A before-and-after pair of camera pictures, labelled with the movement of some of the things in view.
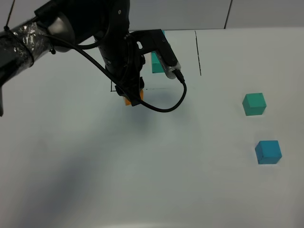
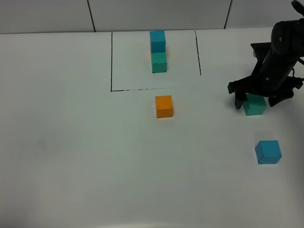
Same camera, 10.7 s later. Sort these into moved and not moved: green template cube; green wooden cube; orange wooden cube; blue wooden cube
Moved: orange wooden cube
Not moved: green wooden cube; green template cube; blue wooden cube
